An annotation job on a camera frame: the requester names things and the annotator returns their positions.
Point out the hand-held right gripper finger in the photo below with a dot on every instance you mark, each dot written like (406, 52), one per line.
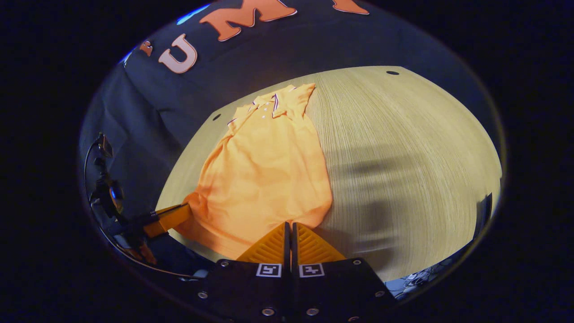
(296, 287)
(287, 287)

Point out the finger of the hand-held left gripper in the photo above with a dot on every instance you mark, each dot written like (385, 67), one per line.
(172, 217)

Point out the orange T-shirt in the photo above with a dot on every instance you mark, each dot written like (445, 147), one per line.
(269, 179)

